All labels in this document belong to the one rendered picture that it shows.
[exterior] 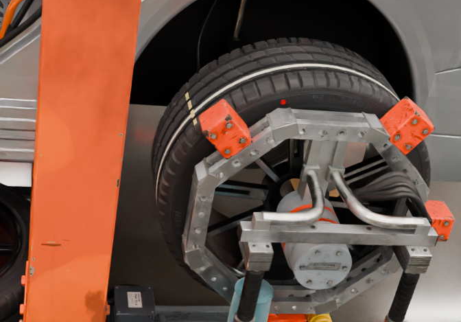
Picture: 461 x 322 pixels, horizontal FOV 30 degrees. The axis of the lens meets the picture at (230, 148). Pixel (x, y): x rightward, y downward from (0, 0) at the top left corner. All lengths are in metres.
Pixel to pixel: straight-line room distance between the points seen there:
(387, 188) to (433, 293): 1.52
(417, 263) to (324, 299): 0.39
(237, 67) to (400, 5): 0.45
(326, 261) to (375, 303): 1.34
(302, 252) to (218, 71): 0.47
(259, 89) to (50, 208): 0.52
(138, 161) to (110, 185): 2.02
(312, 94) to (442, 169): 0.70
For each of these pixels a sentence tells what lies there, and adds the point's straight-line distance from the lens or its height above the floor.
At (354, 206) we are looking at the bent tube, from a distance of 1.80.
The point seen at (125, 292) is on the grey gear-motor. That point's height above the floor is 0.43.
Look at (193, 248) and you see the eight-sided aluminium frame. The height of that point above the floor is 0.78.
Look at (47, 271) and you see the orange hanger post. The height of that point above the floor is 0.84.
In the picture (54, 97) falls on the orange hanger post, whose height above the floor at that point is 1.23.
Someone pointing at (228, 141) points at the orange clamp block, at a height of 1.06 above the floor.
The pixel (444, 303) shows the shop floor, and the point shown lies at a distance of 3.31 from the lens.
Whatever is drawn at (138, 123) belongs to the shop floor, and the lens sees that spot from 3.92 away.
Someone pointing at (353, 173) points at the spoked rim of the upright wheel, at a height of 0.93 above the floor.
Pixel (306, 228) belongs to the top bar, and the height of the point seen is 0.98.
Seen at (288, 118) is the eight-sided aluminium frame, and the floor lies 1.12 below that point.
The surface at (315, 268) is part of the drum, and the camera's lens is 1.87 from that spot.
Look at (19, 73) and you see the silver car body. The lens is 2.13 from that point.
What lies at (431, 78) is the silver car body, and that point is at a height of 1.07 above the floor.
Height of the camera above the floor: 1.98
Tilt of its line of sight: 31 degrees down
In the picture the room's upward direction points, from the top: 11 degrees clockwise
